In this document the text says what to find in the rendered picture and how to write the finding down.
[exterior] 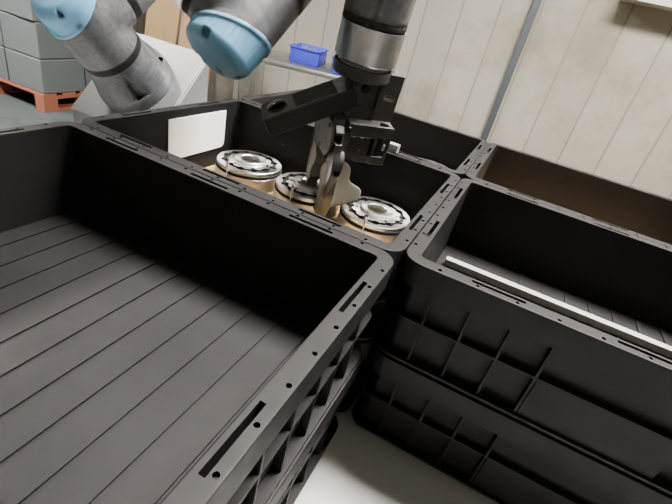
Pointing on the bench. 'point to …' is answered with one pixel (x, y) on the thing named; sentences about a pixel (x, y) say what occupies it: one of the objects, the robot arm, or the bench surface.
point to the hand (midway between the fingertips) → (312, 201)
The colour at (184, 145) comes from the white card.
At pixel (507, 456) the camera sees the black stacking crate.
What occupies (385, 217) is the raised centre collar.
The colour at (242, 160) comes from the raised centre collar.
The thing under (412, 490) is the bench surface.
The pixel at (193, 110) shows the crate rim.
